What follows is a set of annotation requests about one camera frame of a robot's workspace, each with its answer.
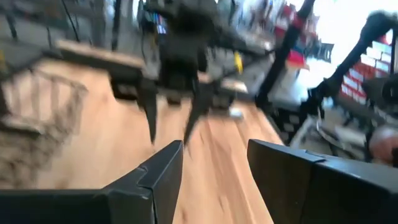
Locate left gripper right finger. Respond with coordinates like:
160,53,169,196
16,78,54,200
247,139,398,224

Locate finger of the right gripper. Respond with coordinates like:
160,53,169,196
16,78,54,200
183,84,216,146
136,82,159,144

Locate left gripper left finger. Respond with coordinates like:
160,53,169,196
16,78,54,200
0,139,184,224

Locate white tape roll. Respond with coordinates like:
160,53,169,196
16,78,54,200
228,106,246,119

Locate light wood desk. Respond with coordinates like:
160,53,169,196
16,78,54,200
54,39,149,71

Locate person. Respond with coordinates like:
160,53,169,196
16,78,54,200
368,126,398,166

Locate shelf with red boxes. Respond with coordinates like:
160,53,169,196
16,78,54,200
273,0,398,106

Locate black wire basket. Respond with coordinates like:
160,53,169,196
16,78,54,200
0,67,90,189

